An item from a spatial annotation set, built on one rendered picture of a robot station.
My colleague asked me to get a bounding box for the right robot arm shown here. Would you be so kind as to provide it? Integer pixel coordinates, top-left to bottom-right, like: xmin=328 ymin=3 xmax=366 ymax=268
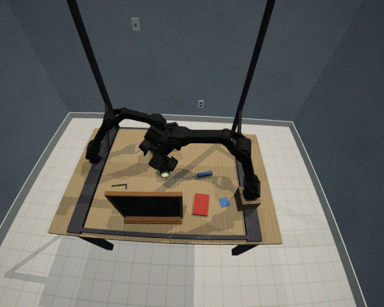
xmin=85 ymin=107 xmax=177 ymax=165

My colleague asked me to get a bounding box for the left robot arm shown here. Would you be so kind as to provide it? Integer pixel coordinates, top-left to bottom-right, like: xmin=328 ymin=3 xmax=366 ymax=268
xmin=144 ymin=125 xmax=260 ymax=201

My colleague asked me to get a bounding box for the red flat block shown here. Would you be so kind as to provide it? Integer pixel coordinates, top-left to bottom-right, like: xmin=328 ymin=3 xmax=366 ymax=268
xmin=193 ymin=193 xmax=209 ymax=216

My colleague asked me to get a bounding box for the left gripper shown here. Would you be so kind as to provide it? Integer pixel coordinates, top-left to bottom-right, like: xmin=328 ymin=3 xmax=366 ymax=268
xmin=139 ymin=139 xmax=178 ymax=171

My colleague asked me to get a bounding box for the blue flat plate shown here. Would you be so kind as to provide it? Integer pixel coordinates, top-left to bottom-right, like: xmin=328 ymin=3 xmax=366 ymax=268
xmin=220 ymin=197 xmax=230 ymax=207

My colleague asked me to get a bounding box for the blue screwdriver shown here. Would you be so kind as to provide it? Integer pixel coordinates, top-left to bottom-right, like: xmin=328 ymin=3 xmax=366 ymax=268
xmin=197 ymin=171 xmax=212 ymax=178

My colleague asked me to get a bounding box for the black flashlight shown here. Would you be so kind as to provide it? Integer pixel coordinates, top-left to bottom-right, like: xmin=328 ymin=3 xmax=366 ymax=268
xmin=160 ymin=168 xmax=170 ymax=178

